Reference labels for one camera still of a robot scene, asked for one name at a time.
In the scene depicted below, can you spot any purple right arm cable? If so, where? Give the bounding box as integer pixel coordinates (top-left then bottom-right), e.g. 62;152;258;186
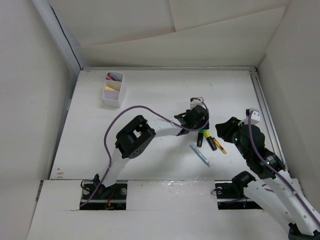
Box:
246;108;320;223

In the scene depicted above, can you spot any blue clear pen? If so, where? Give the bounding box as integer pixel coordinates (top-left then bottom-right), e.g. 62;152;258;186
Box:
110;73;122;82

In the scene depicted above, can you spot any red gel pen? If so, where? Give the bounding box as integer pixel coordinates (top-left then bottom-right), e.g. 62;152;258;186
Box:
106;72;119;82

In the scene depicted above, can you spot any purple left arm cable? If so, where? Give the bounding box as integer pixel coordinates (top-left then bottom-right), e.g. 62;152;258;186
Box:
79;98;210;207

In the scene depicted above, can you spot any black marker green cap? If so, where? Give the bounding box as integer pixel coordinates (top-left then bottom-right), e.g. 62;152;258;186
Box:
196;130;204;148

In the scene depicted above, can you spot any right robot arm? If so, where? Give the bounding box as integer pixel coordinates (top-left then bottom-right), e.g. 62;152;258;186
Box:
215;117;320;240

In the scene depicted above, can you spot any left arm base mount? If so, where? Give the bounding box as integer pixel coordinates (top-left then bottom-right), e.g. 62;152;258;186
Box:
79;180;128;211

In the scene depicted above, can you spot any black marker yellow cap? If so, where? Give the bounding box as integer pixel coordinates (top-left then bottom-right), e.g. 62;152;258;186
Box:
203;130;217;151

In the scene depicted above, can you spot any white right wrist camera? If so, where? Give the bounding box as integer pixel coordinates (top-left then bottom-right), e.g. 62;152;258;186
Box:
244;108;261;125

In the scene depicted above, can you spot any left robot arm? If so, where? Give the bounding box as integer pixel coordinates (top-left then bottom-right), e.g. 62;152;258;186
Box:
91;102;209;199

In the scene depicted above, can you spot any light blue pen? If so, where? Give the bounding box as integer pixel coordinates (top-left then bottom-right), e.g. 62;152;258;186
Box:
189;143;211;167

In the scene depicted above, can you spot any white three-compartment organizer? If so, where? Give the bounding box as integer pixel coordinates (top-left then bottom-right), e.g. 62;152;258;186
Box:
102;70;127;108

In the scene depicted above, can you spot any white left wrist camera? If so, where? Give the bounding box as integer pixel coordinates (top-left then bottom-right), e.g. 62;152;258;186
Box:
189;97;205;110

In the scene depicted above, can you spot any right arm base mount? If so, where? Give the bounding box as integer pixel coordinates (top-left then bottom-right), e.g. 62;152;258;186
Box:
211;180;262;210

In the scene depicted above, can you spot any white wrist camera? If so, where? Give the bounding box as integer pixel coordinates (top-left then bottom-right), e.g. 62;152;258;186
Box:
189;97;205;110
244;108;261;125

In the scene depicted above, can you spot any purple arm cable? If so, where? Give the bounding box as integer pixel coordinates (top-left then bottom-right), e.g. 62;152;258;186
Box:
79;98;210;207
246;108;320;223

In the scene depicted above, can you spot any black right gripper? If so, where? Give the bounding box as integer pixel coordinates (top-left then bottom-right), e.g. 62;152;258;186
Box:
214;116;250;159

